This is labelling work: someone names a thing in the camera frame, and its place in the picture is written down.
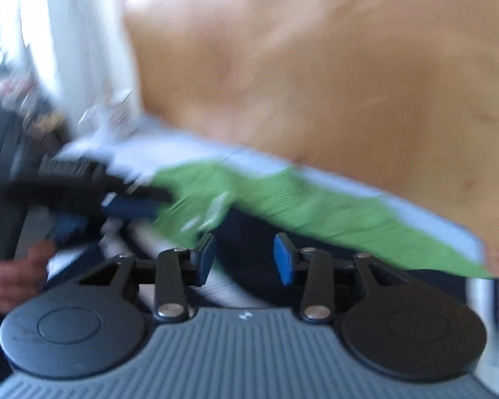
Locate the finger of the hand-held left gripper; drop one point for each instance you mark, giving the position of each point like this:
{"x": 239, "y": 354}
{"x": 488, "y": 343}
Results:
{"x": 68, "y": 228}
{"x": 133, "y": 208}

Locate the navy blue garment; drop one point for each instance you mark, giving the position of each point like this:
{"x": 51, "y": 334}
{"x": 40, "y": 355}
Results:
{"x": 249, "y": 232}

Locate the green garment with white trim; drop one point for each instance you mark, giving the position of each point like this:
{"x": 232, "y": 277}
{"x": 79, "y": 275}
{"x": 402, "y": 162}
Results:
{"x": 316, "y": 208}

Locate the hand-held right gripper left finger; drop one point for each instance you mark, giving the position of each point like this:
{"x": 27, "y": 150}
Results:
{"x": 207, "y": 259}

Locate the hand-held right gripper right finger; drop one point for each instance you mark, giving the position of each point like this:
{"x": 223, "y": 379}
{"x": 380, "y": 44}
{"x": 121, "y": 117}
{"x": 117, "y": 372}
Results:
{"x": 283, "y": 257}

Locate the person's left hand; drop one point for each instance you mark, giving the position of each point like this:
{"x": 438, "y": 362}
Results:
{"x": 16, "y": 276}

